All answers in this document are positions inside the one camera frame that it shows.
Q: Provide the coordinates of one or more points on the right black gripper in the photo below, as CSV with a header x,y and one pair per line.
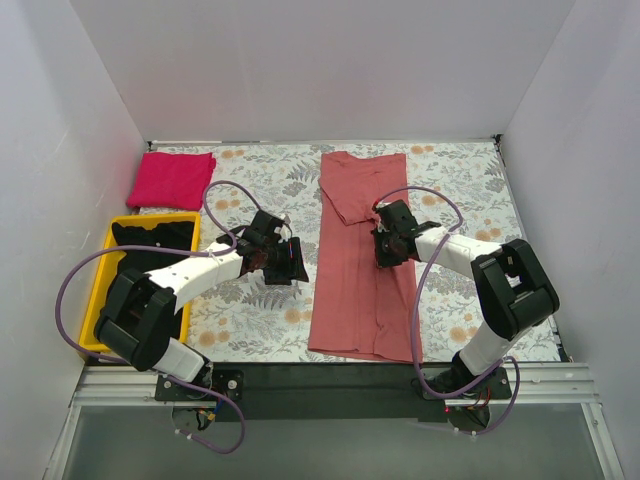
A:
x,y
381,242

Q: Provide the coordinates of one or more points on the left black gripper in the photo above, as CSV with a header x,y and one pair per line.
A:
x,y
289,259

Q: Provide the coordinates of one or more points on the salmon pink t shirt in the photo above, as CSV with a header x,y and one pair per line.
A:
x,y
360,310

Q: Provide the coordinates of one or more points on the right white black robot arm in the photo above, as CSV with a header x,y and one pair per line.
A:
x,y
514,292

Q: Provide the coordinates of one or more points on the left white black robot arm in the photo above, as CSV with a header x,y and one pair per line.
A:
x,y
139,315

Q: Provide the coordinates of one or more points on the floral patterned table mat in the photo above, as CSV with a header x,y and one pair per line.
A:
x,y
247,321

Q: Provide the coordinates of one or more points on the black t shirt in bin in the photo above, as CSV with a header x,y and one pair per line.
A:
x,y
163,234

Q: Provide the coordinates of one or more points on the folded magenta t shirt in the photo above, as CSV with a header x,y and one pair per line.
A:
x,y
177,181

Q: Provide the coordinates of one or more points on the yellow plastic bin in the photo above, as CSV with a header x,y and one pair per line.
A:
x,y
86,337

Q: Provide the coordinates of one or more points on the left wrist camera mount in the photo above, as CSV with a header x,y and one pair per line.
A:
x,y
284,230

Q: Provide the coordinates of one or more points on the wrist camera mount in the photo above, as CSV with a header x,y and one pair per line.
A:
x,y
284,230
380,210

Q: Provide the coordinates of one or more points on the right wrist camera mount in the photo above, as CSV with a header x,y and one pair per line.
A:
x,y
380,210

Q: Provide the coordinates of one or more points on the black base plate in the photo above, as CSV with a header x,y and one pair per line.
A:
x,y
325,391

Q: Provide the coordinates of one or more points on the aluminium frame rail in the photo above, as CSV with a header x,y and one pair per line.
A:
x,y
337,421

